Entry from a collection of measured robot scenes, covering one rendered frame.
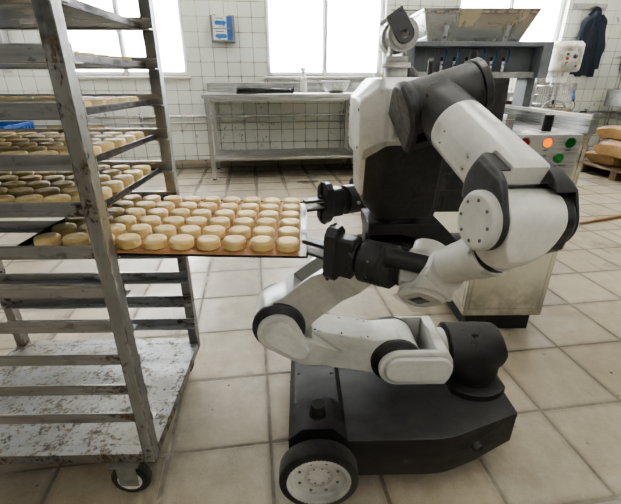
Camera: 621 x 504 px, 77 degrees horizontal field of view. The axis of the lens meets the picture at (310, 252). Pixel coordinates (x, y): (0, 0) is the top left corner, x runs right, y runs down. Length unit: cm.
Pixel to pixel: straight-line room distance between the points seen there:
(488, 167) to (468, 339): 74
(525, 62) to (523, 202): 194
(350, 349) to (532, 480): 61
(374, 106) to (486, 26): 155
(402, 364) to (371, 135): 62
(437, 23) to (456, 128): 165
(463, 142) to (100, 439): 111
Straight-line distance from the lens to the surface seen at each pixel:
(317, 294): 102
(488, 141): 58
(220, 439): 136
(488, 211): 52
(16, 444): 135
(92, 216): 83
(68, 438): 130
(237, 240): 85
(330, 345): 111
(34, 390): 118
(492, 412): 127
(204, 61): 509
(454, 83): 72
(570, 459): 149
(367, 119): 84
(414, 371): 115
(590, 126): 169
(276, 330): 102
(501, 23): 236
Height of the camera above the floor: 101
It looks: 24 degrees down
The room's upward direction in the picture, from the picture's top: straight up
